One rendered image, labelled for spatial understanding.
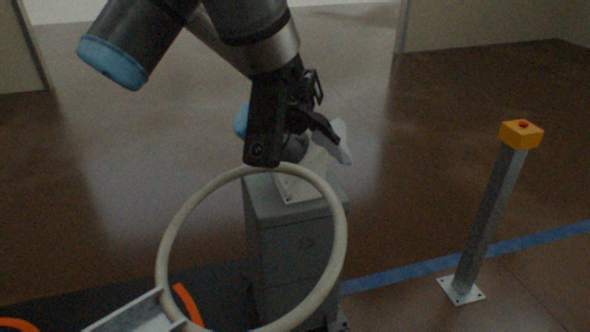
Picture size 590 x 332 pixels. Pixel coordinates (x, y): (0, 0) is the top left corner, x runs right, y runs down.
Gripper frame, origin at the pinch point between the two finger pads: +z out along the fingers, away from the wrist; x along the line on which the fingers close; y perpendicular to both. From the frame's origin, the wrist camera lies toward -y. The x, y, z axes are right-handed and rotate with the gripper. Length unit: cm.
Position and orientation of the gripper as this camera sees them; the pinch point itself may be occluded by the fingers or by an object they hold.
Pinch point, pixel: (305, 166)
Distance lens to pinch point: 62.3
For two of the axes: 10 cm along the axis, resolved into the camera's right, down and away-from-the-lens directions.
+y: 2.9, -7.8, 5.6
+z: 2.9, 6.2, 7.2
